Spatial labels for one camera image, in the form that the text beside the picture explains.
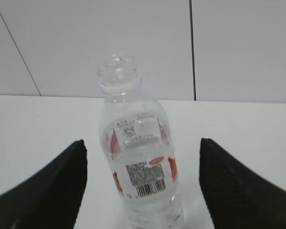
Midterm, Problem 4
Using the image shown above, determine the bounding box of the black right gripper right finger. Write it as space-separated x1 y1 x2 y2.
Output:
199 138 286 229

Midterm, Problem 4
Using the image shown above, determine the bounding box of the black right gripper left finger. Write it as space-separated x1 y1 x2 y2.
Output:
0 140 88 229

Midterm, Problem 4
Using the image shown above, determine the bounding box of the clear Wahaha water bottle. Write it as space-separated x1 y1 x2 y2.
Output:
97 54 184 229

